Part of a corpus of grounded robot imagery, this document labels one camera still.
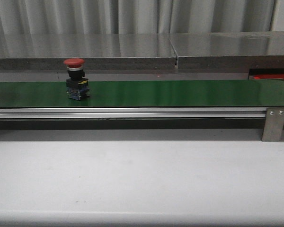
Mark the grey counter right slab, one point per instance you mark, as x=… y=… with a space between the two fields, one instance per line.
x=229 y=51

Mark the grey counter left slab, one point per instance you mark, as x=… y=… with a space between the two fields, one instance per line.
x=100 y=52

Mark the steel conveyor support bracket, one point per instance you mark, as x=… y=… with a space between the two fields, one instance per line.
x=274 y=123

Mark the red plastic tray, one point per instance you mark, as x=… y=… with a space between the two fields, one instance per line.
x=267 y=76

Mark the aluminium conveyor side rail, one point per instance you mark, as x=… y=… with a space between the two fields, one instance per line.
x=131 y=113

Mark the red mushroom push button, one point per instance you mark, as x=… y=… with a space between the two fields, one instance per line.
x=77 y=85

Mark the grey curtain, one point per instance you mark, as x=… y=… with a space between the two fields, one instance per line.
x=134 y=16

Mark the grey counter slab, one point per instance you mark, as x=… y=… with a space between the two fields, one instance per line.
x=100 y=52
x=229 y=51

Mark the green conveyor belt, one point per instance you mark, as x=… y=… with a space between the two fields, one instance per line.
x=171 y=93

